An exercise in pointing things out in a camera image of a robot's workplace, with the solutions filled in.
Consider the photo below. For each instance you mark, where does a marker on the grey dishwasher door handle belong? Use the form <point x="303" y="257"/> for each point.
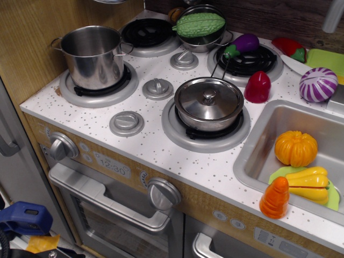
<point x="201" y="247"/>

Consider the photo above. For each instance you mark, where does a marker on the blue clamp tool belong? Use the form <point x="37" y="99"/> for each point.
<point x="26" y="219"/>

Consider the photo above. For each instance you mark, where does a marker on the red toy pepper half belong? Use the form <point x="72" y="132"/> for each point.
<point x="258" y="88"/>

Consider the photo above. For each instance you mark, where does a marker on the burner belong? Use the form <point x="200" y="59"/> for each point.
<point x="148" y="38"/>
<point x="239" y="69"/>
<point x="188" y="139"/>
<point x="99" y="98"/>

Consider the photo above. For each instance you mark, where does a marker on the back right burner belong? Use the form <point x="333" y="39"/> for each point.
<point x="239" y="69"/>

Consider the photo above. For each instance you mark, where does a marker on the back left burner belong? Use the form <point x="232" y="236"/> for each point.
<point x="148" y="38"/>

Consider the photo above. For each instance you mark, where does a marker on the grey toy sink basin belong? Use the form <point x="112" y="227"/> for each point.
<point x="257" y="160"/>

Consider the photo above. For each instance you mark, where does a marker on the red toy chili pepper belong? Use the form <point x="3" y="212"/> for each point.
<point x="290" y="48"/>

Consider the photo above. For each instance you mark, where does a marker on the steel pot lid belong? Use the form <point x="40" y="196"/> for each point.
<point x="110" y="1"/>

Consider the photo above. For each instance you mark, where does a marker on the grey fridge door handle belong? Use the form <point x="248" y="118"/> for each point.
<point x="9" y="141"/>

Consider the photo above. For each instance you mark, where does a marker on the light green toy plate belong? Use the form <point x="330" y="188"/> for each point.
<point x="334" y="197"/>

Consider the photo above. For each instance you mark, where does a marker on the yellow toy fruit at back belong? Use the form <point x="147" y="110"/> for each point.
<point x="175" y="13"/>

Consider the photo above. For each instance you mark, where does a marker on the right oven dial knob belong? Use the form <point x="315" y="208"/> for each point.
<point x="162" y="195"/>

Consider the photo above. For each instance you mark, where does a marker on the grey oven door handle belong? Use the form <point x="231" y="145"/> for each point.
<point x="94" y="192"/>

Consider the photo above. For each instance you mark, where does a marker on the purple toy eggplant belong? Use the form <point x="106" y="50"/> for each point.
<point x="244" y="43"/>

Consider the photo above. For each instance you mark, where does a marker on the purple white toy onion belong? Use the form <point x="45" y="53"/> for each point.
<point x="318" y="84"/>

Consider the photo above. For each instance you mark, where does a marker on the yellow paper scrap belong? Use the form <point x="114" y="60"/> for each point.
<point x="38" y="244"/>

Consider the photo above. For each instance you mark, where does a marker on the green toy cutting board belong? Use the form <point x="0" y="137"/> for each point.
<point x="322" y="58"/>

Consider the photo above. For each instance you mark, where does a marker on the orange toy carrot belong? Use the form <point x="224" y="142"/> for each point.
<point x="274" y="202"/>

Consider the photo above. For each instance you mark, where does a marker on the yellow toy banana bunch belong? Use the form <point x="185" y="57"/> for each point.
<point x="310" y="183"/>

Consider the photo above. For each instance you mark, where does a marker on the grey stove knob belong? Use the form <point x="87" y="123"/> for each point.
<point x="185" y="60"/>
<point x="126" y="124"/>
<point x="157" y="89"/>

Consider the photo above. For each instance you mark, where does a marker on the steel bowl pot at back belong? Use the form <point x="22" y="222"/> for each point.
<point x="206" y="43"/>

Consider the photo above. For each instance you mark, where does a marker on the grey stove knob middle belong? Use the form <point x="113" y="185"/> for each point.
<point x="157" y="89"/>

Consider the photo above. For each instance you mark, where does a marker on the oven clock display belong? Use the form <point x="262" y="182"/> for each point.
<point x="112" y="165"/>

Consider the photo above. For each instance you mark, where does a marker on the white toy knife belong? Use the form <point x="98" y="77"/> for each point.
<point x="295" y="65"/>

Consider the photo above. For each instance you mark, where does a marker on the front right burner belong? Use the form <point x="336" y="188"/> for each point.
<point x="188" y="139"/>

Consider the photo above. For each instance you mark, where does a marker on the green toy bitter gourd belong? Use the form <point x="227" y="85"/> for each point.
<point x="198" y="25"/>

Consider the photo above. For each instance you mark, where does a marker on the grey stove knob back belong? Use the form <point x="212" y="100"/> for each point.
<point x="185" y="60"/>

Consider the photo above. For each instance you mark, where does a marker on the tall steel stock pot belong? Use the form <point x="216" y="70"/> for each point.
<point x="93" y="55"/>

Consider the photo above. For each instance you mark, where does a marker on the front left burner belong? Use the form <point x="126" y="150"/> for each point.
<point x="99" y="98"/>

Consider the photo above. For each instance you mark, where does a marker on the oven dial knob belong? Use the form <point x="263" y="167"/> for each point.
<point x="62" y="147"/>
<point x="162" y="195"/>

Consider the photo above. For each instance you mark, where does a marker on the small steel pan lid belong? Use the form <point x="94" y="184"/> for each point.
<point x="208" y="98"/>

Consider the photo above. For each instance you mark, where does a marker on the grey stove knob front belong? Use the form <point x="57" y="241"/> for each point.
<point x="126" y="124"/>

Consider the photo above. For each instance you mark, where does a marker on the orange toy pumpkin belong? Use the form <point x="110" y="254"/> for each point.
<point x="296" y="149"/>

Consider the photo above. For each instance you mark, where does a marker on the grey faucet pipe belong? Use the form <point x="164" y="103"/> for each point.
<point x="333" y="16"/>

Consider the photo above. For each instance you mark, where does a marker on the left oven dial knob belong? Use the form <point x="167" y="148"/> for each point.
<point x="62" y="147"/>

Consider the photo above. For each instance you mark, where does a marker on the steel saucepan with lid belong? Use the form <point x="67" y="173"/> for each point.
<point x="208" y="125"/>

